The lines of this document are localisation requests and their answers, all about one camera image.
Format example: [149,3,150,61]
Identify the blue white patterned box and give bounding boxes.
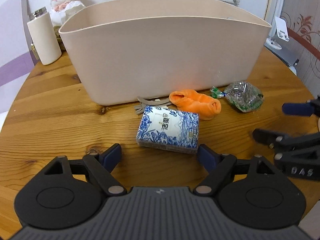
[136,106,200,154]

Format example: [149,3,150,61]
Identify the white thermos bottle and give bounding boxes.
[27,7,62,65]

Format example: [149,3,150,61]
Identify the beige plastic storage basket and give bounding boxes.
[59,0,271,106]

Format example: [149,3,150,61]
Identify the gold foil packet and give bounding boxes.
[30,43,40,60]

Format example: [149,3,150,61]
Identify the orange sock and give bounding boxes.
[169,89,222,120]

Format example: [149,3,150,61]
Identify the tissue box with tissue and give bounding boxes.
[49,1,85,51]

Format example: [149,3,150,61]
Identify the white phone stand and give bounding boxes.
[265,16,290,51]

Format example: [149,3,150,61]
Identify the purple white headboard panel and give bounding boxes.
[0,0,38,113]

